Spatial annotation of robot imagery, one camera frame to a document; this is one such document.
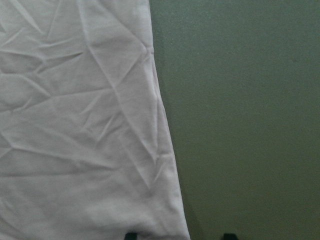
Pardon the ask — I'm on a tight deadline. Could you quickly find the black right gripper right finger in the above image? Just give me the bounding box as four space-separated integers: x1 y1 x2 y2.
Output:
220 233 239 240

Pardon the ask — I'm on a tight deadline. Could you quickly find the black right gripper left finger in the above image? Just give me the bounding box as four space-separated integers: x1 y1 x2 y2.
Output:
124 232 137 240

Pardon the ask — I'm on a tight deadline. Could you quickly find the pink printed t-shirt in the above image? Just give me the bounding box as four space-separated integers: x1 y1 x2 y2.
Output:
0 0 190 240

